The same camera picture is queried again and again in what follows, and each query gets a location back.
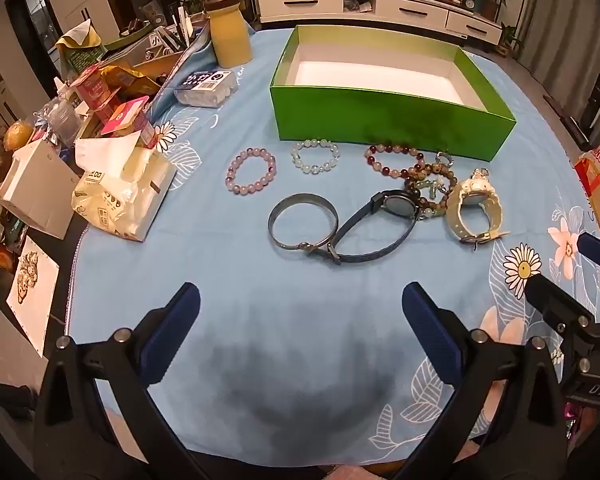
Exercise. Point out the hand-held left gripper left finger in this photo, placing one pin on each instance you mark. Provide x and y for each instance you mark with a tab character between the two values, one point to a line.
175	325

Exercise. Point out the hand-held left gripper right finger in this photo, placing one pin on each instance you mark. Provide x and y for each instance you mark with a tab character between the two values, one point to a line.
430	330

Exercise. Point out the white wristwatch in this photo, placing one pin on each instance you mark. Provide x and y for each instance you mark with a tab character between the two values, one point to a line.
472	195

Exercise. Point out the grey metal bangle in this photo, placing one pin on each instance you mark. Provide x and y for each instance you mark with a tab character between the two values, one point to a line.
271	220

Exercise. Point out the green cardboard box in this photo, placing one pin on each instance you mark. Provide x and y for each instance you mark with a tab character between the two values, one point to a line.
380	120

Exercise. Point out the red and yellow package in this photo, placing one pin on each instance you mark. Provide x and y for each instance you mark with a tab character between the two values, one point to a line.
597	195

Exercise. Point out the blue floral tablecloth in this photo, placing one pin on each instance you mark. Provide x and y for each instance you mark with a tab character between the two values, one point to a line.
280	335

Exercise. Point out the cream soft tissue pack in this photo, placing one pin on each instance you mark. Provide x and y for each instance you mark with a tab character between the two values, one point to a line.
110	200

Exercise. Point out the white card with drawing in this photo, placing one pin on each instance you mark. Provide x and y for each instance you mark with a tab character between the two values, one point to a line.
32	300

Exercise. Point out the white paper box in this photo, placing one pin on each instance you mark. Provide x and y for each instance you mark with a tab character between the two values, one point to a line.
35	180

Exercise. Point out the pink snack packet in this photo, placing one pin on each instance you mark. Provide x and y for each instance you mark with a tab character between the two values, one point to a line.
125	115

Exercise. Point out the small potted plant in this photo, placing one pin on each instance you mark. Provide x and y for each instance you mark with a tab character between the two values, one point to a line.
510	40

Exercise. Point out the white packet with black label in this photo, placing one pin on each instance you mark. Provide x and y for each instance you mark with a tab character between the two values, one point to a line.
205	85

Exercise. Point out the red snack packet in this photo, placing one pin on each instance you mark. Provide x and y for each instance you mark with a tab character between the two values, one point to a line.
95	87

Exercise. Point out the small alarm clock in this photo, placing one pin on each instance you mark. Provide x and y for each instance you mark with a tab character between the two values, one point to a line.
468	3

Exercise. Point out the green paper bag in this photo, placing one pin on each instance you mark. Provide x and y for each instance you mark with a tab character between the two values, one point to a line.
80	52

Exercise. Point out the yellow bottle with brown lid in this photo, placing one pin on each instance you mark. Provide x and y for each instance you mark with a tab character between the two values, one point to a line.
227	35

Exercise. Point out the white television cabinet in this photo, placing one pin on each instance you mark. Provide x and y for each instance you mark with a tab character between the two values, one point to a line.
360	2

